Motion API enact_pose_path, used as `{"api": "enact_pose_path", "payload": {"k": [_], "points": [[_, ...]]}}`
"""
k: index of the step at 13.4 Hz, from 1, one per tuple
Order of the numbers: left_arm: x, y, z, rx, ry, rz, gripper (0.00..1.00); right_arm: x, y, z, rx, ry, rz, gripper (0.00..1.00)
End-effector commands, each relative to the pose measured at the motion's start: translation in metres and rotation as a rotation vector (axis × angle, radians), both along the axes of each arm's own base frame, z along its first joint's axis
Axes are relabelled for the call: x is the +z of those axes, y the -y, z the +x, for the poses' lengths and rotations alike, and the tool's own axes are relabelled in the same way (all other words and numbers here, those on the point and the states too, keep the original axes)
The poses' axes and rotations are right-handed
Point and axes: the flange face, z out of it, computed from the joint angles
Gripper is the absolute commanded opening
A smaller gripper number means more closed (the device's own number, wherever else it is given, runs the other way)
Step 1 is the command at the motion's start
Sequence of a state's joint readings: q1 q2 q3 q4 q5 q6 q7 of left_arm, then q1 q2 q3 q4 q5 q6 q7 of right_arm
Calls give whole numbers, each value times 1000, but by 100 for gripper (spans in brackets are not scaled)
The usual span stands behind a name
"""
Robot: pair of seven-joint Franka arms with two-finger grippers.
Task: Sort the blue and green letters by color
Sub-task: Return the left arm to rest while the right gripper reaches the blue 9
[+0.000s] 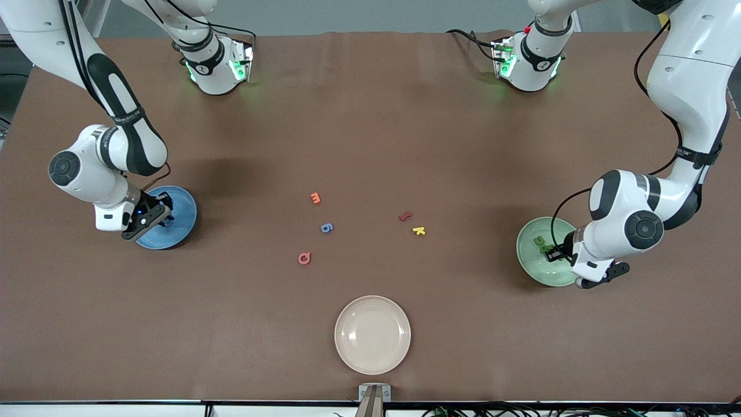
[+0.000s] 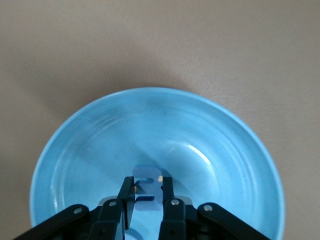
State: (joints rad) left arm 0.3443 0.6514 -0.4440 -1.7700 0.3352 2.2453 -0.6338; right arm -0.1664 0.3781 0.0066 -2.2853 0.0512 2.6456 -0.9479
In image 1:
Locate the green foam letter u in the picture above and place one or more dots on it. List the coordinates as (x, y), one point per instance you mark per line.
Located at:
(539, 240)

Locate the pink foam letter Q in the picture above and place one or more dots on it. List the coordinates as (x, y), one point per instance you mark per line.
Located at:
(300, 258)

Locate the white table edge rail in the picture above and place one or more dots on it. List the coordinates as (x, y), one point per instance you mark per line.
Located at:
(116, 411)

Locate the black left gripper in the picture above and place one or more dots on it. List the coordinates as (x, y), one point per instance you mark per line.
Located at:
(565, 248)

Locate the green plate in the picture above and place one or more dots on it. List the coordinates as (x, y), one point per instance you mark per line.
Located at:
(529, 263)

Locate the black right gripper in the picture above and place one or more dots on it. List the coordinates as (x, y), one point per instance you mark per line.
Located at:
(151, 204)

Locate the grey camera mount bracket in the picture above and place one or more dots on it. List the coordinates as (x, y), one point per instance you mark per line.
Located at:
(374, 405)

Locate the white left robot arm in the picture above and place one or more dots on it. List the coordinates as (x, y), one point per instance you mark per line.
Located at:
(689, 75)

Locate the beige plate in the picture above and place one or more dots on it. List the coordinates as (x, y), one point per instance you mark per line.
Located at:
(372, 336)

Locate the blue plate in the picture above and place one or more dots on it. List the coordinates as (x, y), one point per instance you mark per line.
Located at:
(182, 214)

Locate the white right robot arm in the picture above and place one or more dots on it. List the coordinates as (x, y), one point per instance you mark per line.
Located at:
(87, 168)

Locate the blue foam digit six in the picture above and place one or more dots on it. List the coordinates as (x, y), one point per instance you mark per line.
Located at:
(326, 227)

